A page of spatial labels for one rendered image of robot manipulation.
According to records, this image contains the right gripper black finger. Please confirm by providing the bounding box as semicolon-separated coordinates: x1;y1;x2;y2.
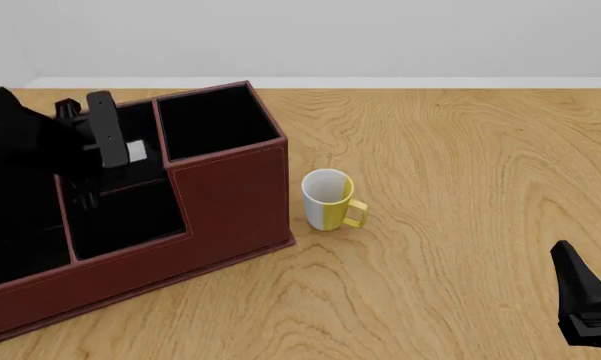
550;239;601;315

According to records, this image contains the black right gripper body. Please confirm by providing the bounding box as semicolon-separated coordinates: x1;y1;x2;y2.
556;305;601;348

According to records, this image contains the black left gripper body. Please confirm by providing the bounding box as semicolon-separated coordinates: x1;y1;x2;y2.
125;139;149;165

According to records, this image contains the red-brown desk caddy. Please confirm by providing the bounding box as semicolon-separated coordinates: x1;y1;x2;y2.
0;79;298;350

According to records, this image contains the small flat dark plate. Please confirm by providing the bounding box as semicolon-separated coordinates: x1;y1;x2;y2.
82;89;132;169

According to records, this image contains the white and yellow mug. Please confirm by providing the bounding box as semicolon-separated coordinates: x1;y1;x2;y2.
300;168;370;232

